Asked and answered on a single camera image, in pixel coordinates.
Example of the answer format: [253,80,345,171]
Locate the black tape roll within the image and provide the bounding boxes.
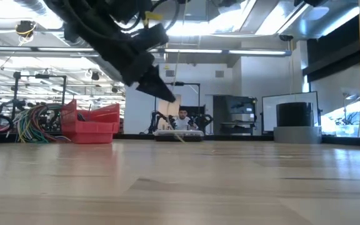
[276,102,314,128]

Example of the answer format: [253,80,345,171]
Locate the black monitor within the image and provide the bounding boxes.
[228,96,258,116]

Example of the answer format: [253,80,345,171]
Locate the grey duct tape roll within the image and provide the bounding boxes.
[272,126,323,144]

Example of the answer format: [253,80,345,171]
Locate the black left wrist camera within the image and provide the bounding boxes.
[136,22,170,53]

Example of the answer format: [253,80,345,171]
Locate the yellow cable tag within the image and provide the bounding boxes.
[142,11,164,22]

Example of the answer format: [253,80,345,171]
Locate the black camera rig frame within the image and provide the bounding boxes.
[11,71,68,123]

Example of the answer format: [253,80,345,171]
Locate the black aluminium table frame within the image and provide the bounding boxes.
[0,132,360,148]

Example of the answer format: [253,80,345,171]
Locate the white round ceiling light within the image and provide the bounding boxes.
[301,6,330,21]

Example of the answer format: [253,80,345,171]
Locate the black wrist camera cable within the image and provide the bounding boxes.
[111,0,181,32]

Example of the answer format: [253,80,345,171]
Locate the bundle of coloured wires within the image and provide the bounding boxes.
[12,104,72,144]

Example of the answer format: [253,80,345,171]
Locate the long ceiling light bar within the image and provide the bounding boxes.
[0,46,293,58]

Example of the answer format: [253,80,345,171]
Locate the person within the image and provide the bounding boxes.
[172,107,199,131]

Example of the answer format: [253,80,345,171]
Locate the black ceiling cord reel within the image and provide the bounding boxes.
[14,20,38,44]

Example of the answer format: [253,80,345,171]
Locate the red plastic bin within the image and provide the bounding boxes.
[60,99,121,144]

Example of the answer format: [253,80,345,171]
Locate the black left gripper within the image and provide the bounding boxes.
[103,31,177,103]

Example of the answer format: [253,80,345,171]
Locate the thin yellow cord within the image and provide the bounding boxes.
[166,51,188,144]

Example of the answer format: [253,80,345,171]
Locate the white whiteboard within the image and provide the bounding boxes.
[261,91,321,133]

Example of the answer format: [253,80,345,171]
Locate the black robot station frame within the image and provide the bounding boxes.
[148,81,214,134]

